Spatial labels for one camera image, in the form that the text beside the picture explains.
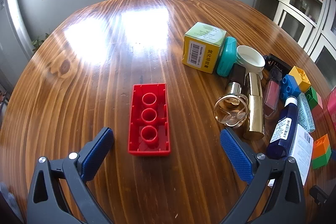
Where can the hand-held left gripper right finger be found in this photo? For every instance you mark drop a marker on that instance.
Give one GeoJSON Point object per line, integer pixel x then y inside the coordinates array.
{"type": "Point", "coordinates": [236, 155]}

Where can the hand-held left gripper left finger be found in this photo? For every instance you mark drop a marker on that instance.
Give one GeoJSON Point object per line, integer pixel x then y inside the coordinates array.
{"type": "Point", "coordinates": [97, 153]}

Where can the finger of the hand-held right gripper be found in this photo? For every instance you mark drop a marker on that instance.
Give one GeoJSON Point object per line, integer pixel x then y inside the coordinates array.
{"type": "Point", "coordinates": [319, 195]}

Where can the red building block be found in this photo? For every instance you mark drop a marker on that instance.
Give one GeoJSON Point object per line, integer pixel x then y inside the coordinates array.
{"type": "Point", "coordinates": [135, 121]}

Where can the gold cosmetic tube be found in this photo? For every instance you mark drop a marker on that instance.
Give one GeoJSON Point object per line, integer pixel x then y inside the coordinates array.
{"type": "Point", "coordinates": [254, 108]}

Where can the dark blue bottle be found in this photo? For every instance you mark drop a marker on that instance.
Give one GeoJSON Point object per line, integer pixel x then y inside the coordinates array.
{"type": "Point", "coordinates": [283, 129]}

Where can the blue building block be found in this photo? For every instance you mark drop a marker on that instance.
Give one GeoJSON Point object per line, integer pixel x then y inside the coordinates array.
{"type": "Point", "coordinates": [290, 87]}

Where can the pink tin box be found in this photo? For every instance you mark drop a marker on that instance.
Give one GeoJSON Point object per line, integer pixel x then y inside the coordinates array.
{"type": "Point", "coordinates": [332, 108]}

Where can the teal plastic case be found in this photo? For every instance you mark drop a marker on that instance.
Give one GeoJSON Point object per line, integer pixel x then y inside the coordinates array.
{"type": "Point", "coordinates": [225, 58]}

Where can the wooden desktop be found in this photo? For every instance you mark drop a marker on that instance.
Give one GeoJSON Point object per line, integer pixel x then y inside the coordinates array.
{"type": "Point", "coordinates": [78, 82]}

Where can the orange and green building block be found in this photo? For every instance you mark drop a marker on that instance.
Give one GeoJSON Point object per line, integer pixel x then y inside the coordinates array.
{"type": "Point", "coordinates": [321, 150]}

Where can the white barcode box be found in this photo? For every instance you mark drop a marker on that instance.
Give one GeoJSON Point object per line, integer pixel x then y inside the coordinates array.
{"type": "Point", "coordinates": [302, 150]}

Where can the red lip gloss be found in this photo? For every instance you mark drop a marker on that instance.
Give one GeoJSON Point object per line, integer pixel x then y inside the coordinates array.
{"type": "Point", "coordinates": [273, 95]}

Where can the dark brown gold lipstick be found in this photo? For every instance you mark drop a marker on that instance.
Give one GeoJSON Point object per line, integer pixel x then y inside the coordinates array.
{"type": "Point", "coordinates": [237, 75]}

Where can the white patterned tube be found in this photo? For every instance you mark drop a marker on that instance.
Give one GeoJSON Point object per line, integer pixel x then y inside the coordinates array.
{"type": "Point", "coordinates": [305, 113]}

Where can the pink and green building block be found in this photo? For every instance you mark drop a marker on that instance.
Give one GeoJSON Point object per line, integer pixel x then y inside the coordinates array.
{"type": "Point", "coordinates": [311, 96]}

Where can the yellow and orange building block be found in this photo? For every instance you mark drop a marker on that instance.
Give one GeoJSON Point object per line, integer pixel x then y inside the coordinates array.
{"type": "Point", "coordinates": [302, 79]}

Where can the black hair clip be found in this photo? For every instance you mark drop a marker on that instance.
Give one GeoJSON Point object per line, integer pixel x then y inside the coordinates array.
{"type": "Point", "coordinates": [278, 62]}

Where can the yellow green medicine box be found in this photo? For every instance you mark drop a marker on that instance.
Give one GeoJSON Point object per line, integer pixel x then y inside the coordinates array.
{"type": "Point", "coordinates": [199, 53]}

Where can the potted plant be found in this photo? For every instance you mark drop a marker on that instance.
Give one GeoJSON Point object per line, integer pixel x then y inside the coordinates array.
{"type": "Point", "coordinates": [39, 43]}

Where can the grey glass-door cabinet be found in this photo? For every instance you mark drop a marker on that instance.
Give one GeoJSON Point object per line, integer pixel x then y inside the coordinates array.
{"type": "Point", "coordinates": [288, 19]}

